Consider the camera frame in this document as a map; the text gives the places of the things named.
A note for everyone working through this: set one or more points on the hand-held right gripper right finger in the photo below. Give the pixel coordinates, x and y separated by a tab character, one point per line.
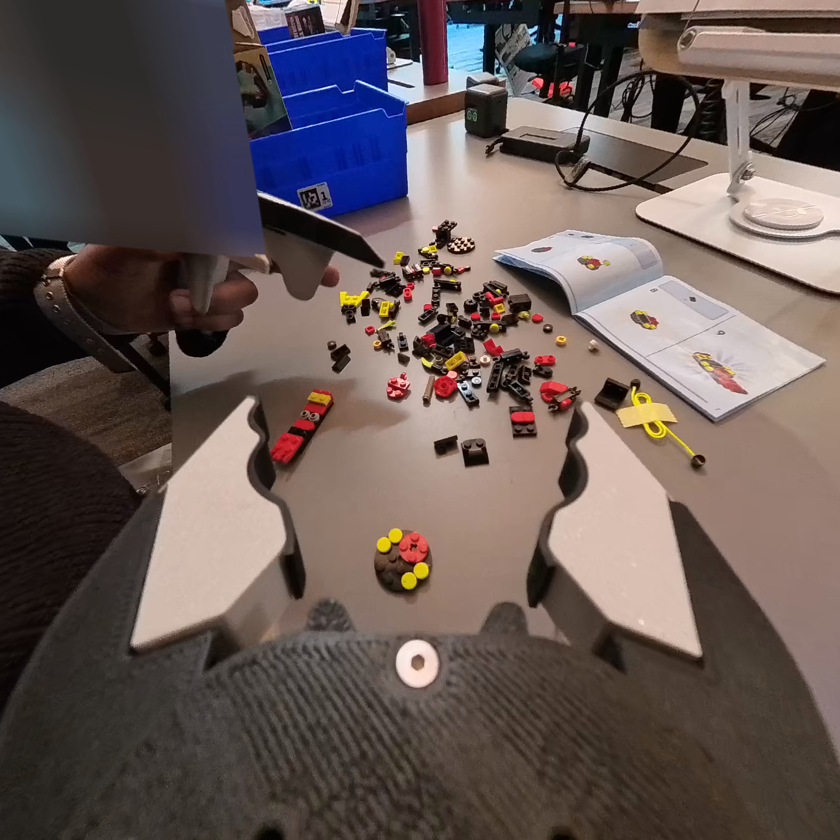
623	538

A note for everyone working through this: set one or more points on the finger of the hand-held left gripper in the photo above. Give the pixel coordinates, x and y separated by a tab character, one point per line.
308	226

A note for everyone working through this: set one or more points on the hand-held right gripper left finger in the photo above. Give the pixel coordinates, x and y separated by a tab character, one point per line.
210	525

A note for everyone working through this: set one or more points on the long red black lego assembly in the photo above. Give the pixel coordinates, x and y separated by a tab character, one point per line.
302	426

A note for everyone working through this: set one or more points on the pile of lego pieces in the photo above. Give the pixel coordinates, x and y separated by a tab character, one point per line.
453	334

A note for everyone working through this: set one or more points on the round black lego assembly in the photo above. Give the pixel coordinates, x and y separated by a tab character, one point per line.
403	561

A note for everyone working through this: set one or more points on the person's left forearm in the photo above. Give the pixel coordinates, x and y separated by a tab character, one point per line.
26	315

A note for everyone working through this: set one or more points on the colourful cardboard lego box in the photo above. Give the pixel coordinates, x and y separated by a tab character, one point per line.
262	98

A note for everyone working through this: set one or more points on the black lego seat piece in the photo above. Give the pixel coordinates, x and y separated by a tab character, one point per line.
612	395

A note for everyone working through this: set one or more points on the black sloped lego brick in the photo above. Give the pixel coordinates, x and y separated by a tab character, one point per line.
475	453

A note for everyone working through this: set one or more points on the small black lego plate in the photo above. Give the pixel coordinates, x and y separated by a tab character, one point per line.
445	445

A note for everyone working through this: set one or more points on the person's left hand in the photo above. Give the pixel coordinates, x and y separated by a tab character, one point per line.
131	289

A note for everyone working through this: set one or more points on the clear plastic bag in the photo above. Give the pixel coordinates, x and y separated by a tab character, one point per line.
154	476

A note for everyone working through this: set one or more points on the blue plastic bin with tag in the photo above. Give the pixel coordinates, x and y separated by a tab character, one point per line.
354	151

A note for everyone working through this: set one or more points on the person's black sweater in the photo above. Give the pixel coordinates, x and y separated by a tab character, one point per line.
59	525

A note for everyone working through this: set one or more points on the dark grey cube device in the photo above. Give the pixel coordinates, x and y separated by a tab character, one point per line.
485	111

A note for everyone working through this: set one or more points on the light blue instruction booklet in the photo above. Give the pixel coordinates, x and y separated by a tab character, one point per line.
656	315

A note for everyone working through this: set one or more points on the black power adapter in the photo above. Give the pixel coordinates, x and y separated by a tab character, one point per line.
544	143

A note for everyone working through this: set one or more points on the black red office chair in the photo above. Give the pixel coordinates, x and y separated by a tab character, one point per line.
548	62

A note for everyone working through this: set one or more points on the maroon cylindrical post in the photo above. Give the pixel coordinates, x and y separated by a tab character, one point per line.
434	39

